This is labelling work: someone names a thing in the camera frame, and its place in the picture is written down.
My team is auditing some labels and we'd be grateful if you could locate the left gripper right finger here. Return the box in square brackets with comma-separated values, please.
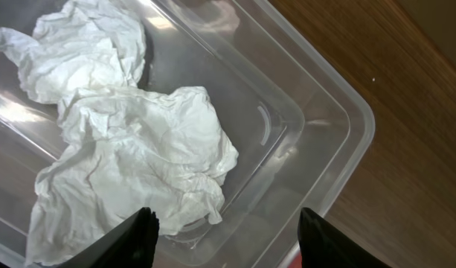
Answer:
[298, 208, 389, 268]

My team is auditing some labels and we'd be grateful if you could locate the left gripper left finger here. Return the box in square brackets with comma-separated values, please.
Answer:
[60, 207, 160, 268]

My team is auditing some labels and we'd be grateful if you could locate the white napkin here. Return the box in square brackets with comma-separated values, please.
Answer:
[0, 1, 238, 266]

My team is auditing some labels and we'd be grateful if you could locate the clear plastic bin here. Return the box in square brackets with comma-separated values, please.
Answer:
[0, 1, 375, 267]

